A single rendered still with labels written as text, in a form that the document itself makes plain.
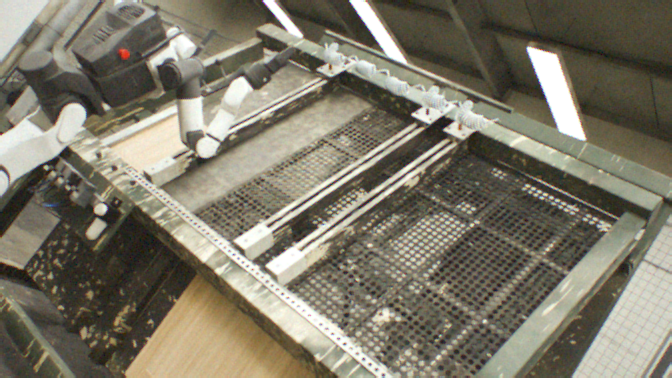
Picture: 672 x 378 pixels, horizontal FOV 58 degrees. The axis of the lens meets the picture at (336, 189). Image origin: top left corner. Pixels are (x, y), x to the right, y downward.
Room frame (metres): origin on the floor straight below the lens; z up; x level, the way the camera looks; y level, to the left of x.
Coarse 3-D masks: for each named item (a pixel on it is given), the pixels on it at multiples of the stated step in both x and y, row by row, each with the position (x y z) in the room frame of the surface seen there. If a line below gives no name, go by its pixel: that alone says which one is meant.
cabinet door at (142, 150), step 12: (168, 120) 2.83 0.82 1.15; (144, 132) 2.77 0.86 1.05; (156, 132) 2.77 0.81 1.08; (168, 132) 2.77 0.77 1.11; (204, 132) 2.74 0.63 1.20; (120, 144) 2.72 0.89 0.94; (132, 144) 2.71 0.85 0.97; (144, 144) 2.71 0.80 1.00; (156, 144) 2.70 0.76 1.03; (168, 144) 2.70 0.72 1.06; (180, 144) 2.69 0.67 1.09; (120, 156) 2.65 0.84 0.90; (132, 156) 2.65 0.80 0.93; (144, 156) 2.64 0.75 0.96; (156, 156) 2.64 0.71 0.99
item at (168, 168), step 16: (336, 48) 2.84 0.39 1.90; (352, 64) 2.94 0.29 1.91; (320, 80) 2.92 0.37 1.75; (336, 80) 2.94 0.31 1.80; (288, 96) 2.83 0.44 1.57; (304, 96) 2.84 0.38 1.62; (320, 96) 2.92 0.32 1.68; (256, 112) 2.74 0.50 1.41; (272, 112) 2.75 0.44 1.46; (288, 112) 2.82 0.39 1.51; (240, 128) 2.66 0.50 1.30; (256, 128) 2.73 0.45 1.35; (224, 144) 2.64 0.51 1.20; (160, 160) 2.52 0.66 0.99; (176, 160) 2.52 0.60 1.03; (192, 160) 2.57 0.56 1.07; (160, 176) 2.49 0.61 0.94; (176, 176) 2.55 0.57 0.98
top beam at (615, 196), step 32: (256, 32) 3.31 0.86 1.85; (288, 32) 3.24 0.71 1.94; (320, 64) 3.04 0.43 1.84; (384, 96) 2.81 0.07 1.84; (416, 96) 2.71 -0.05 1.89; (512, 160) 2.43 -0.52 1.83; (544, 160) 2.32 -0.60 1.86; (576, 160) 2.31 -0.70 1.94; (576, 192) 2.28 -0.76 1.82; (608, 192) 2.17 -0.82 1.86; (640, 192) 2.15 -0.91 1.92
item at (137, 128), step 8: (224, 88) 2.97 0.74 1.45; (208, 96) 2.93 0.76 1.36; (216, 96) 2.97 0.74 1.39; (160, 112) 2.85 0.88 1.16; (168, 112) 2.84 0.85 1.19; (176, 112) 2.85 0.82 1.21; (144, 120) 2.80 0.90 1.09; (152, 120) 2.80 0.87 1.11; (160, 120) 2.81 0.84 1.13; (128, 128) 2.77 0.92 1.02; (136, 128) 2.76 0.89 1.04; (144, 128) 2.77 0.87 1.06; (112, 136) 2.73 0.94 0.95; (120, 136) 2.72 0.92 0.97; (128, 136) 2.74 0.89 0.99; (112, 144) 2.70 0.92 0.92
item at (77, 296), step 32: (32, 192) 2.85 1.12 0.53; (0, 224) 2.86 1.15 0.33; (64, 224) 2.92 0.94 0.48; (128, 224) 2.73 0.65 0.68; (32, 256) 2.94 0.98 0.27; (64, 256) 2.84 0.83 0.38; (96, 256) 2.75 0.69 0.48; (128, 256) 2.61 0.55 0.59; (160, 256) 2.50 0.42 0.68; (0, 288) 2.62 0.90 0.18; (32, 288) 3.11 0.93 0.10; (64, 288) 2.77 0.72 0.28; (96, 288) 2.60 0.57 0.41; (128, 288) 2.60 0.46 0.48; (160, 288) 2.52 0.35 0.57; (0, 320) 2.53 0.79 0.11; (96, 320) 2.62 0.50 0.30; (128, 320) 2.48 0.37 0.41; (160, 320) 2.47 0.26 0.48; (32, 352) 2.39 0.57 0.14; (96, 352) 2.49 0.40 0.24; (128, 352) 2.49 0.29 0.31
